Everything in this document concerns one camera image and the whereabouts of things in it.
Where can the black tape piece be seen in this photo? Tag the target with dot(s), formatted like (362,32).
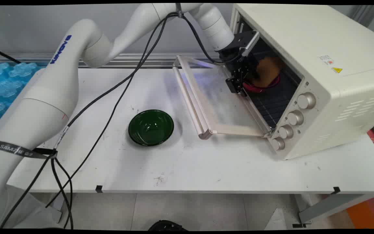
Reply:
(99,188)
(336,190)

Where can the cream toaster oven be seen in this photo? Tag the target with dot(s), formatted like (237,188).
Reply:
(336,97)

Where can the yellow warning sticker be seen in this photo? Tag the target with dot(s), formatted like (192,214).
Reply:
(337,70)

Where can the orange box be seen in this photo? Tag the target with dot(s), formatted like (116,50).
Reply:
(368,213)

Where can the black round object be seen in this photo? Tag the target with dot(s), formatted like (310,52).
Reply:
(167,226)

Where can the red plate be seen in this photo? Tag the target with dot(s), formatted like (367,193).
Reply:
(255,89)

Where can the white label sticker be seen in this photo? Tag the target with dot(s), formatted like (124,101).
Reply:
(326,59)

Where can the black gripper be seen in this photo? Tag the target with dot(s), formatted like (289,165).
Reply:
(239,63)

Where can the aluminium rail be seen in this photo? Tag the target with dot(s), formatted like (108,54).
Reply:
(135,60)

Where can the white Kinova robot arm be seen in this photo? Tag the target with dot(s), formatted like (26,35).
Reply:
(54,91)

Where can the silver oven knob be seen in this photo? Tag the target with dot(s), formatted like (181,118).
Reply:
(295,117)
(306,100)
(278,143)
(285,131)

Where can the grey metal table leg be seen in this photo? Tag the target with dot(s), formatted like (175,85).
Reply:
(333,208)

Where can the brown bread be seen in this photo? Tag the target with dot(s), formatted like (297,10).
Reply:
(268,71)

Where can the dark green bowl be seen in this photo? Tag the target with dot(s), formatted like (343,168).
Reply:
(151,127)

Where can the dark oven rack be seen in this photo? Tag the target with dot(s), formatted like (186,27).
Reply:
(273,104)

